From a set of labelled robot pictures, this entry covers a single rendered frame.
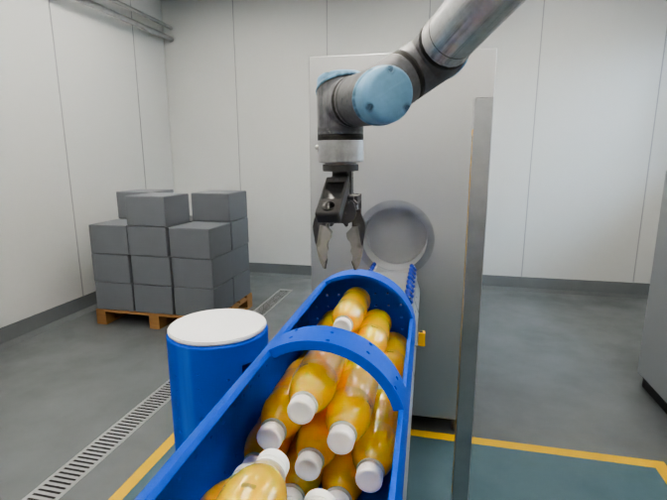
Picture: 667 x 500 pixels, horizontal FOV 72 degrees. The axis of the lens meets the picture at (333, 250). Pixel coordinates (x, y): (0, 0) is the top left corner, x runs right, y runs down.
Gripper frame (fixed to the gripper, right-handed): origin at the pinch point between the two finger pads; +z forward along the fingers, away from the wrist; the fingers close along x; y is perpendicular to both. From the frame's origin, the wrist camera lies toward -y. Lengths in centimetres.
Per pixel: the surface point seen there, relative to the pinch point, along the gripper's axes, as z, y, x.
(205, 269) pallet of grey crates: 77, 256, 165
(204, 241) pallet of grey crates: 52, 255, 163
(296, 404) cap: 11.9, -32.7, 0.1
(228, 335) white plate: 26.1, 18.7, 34.2
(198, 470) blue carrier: 19.7, -38.9, 12.5
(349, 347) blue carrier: 6.5, -24.6, -6.2
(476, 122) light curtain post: -31, 75, -32
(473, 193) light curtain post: -7, 74, -33
